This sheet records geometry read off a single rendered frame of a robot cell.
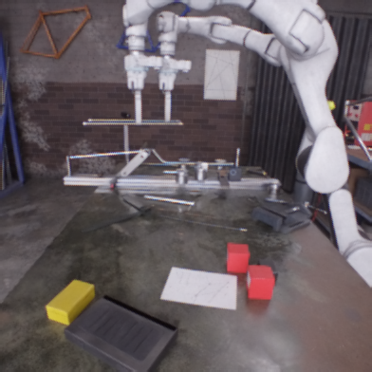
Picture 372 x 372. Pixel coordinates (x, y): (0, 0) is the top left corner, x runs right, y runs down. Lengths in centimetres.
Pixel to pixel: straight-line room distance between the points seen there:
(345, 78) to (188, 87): 189
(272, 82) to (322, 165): 253
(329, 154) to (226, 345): 77
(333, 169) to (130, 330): 87
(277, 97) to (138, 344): 331
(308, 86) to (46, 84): 358
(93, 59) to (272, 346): 378
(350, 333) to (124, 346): 39
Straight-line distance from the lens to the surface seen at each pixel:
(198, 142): 386
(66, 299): 57
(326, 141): 107
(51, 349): 53
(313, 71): 108
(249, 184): 118
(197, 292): 60
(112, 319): 52
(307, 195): 298
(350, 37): 390
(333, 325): 60
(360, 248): 127
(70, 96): 408
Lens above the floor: 127
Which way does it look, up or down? 21 degrees down
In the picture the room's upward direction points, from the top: 2 degrees clockwise
